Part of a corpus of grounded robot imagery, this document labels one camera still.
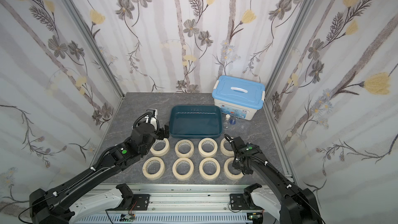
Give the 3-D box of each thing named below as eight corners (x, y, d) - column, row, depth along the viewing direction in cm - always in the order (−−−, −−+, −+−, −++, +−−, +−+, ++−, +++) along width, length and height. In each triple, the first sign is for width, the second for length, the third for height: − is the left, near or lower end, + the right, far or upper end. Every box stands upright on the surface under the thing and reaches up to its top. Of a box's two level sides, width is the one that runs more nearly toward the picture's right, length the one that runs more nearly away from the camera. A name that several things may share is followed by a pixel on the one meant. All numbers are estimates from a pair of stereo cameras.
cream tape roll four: (198, 157, 90) (198, 155, 88) (198, 139, 98) (198, 137, 95) (218, 157, 90) (218, 155, 88) (216, 139, 98) (217, 137, 96)
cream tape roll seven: (172, 180, 83) (171, 178, 80) (174, 159, 90) (173, 157, 88) (193, 180, 83) (193, 178, 80) (194, 159, 90) (194, 157, 88)
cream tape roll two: (199, 180, 83) (199, 178, 80) (199, 159, 90) (199, 157, 87) (220, 180, 83) (221, 178, 80) (219, 159, 90) (219, 157, 87)
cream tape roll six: (141, 180, 83) (139, 178, 80) (146, 159, 90) (144, 156, 88) (163, 180, 83) (161, 178, 80) (166, 159, 90) (165, 156, 88)
